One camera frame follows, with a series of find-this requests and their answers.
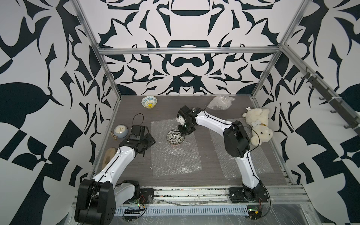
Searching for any bubble wrap sheet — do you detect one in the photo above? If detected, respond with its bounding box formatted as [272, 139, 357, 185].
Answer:
[207, 96, 236, 111]
[151, 119, 202, 177]
[209, 118, 275, 181]

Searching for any yellow centre patterned bowl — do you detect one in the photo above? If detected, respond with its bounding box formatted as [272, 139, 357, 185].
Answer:
[141, 96, 158, 109]

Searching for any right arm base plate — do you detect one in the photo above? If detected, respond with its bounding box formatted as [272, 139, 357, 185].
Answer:
[228, 183, 269, 203]

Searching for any white teddy bear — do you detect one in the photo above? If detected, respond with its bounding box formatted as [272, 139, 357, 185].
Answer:
[242, 107, 273, 146]

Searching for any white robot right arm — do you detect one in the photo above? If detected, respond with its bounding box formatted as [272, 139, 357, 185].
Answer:
[176, 106, 269, 203]

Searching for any black white patterned bowl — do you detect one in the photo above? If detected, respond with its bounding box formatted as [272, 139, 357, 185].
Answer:
[166, 129, 185, 145]

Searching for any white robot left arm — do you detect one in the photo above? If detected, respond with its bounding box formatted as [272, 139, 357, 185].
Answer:
[75, 125, 156, 225]

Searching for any black wall hook rail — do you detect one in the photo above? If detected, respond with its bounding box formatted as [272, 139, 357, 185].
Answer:
[301, 67, 360, 135]

